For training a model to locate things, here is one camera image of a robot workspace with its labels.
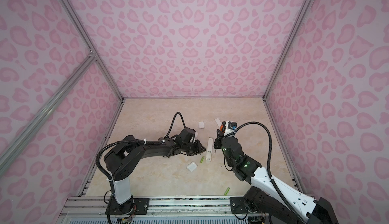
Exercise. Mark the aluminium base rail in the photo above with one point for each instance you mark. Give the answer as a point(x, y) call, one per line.
point(162, 210)

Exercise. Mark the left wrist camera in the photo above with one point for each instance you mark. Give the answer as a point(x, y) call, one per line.
point(187, 135)

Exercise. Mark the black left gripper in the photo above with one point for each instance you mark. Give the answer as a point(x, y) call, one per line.
point(199, 148)

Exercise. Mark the long white slim cover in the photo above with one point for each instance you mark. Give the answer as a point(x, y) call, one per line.
point(218, 122)

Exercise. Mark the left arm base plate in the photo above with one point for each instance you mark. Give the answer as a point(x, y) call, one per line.
point(136, 206)

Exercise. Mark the slim white remote with display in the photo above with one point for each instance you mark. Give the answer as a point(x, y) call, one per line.
point(209, 150)

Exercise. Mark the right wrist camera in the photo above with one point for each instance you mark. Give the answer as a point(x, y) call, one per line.
point(230, 127)

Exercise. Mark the aluminium diagonal frame bar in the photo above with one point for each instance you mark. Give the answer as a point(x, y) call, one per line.
point(25, 136)

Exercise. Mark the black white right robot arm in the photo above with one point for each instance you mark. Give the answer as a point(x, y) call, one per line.
point(267, 193)

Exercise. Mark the aluminium corner frame post right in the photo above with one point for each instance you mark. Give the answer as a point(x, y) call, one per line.
point(300, 17)

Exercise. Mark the orange handled screwdriver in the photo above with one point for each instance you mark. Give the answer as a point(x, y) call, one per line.
point(222, 130)

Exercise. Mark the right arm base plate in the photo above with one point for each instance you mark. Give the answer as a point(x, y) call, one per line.
point(238, 205)

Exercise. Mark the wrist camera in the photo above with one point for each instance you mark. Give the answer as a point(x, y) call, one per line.
point(230, 127)
point(187, 135)

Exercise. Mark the aluminium corner frame post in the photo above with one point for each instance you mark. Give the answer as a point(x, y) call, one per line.
point(81, 29)
point(300, 17)

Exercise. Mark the aluminium corner frame post left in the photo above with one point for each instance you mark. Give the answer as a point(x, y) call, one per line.
point(81, 29)

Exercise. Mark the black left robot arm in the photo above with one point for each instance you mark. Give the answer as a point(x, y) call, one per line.
point(118, 160)

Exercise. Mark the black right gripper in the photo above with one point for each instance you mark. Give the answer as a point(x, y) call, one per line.
point(218, 140)

